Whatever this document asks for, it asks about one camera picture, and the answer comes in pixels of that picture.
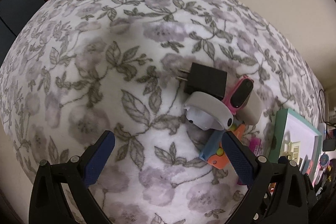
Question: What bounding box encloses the teal white tray box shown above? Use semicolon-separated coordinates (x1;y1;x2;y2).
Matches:
268;109;323;180

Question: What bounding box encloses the large blue orange toy box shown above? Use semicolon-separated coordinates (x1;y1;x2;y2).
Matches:
198;122;246;169

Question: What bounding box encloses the white charger cube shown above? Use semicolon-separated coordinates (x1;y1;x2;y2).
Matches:
236;91;264;126

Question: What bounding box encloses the floral grey white blanket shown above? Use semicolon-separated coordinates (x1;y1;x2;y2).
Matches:
1;0;325;223

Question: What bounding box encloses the black cable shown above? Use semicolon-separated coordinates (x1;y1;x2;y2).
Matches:
318;88;336;127

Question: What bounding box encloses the cream hair claw clip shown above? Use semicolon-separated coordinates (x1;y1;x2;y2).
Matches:
280;141;301;164

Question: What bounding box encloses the pink black smart watch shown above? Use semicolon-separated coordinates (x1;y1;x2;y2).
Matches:
222;76;254;115

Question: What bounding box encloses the small blue orange eraser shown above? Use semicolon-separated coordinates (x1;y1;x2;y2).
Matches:
301;159;313;174

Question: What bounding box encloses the black power adapter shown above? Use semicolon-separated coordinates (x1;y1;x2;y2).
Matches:
177;63;227;101

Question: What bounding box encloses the white round strap device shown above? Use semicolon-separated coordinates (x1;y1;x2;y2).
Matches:
184;92;234;131

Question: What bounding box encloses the purple rectangular box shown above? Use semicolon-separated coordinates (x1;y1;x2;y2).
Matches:
237;137;263;187

